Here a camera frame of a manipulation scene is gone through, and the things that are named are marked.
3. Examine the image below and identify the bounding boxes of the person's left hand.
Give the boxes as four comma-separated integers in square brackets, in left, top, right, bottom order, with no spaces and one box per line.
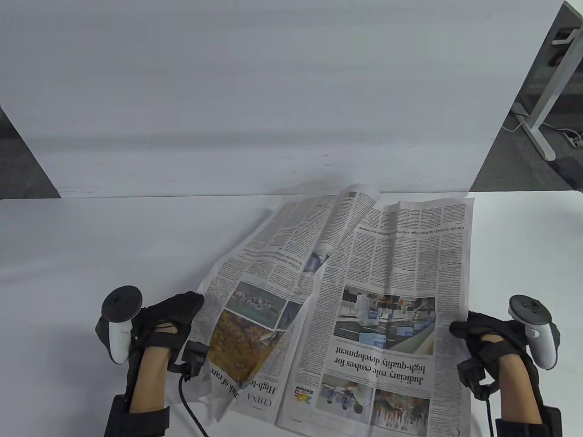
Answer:
[130,292,205,365]

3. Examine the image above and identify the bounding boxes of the person's right forearm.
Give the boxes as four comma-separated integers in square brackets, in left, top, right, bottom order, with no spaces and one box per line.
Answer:
[499,353,545,424]

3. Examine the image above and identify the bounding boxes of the printed newspaper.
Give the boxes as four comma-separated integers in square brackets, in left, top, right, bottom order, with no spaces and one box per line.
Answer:
[196,183,475,437]

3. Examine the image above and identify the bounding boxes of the white floor cable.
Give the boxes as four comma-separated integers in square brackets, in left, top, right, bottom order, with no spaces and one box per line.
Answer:
[501,104,525,133]

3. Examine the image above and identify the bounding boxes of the black wrist camera strap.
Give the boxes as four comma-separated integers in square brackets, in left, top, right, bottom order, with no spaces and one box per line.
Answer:
[104,394,170,437]
[494,403,563,437]

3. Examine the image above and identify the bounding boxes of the white desk leg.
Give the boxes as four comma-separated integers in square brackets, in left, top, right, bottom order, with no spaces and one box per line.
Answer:
[519,0,583,161]

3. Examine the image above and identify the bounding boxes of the person's left forearm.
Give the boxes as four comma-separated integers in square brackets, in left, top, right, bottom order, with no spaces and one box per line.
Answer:
[130,347,172,413]

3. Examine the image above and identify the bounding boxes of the black glove cable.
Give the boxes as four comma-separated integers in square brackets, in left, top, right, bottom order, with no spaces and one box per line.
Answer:
[457,359,498,437]
[171,341,210,437]

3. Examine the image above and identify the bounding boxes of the black and white controller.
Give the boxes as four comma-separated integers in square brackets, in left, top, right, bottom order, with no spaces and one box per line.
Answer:
[95,286,143,365]
[508,295,561,370]

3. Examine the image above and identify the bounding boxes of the white backdrop board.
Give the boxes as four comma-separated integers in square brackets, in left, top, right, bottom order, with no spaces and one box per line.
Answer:
[0,0,565,199]

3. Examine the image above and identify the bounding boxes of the person's right hand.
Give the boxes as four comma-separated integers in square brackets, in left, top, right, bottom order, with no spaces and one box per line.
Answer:
[449,311,533,367]

